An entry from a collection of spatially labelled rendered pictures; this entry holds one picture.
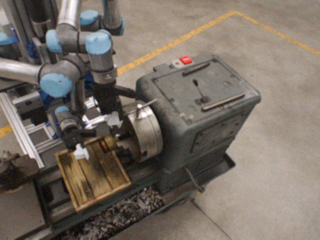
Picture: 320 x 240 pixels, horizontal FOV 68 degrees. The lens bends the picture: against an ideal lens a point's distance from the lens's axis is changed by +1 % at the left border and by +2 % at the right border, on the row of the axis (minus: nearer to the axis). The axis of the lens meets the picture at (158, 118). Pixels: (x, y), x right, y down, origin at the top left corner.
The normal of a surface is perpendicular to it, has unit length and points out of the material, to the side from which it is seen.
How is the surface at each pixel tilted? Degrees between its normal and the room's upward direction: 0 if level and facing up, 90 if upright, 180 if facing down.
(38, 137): 0
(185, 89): 0
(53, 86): 89
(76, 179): 0
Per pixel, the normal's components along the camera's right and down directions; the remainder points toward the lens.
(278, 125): 0.11, -0.62
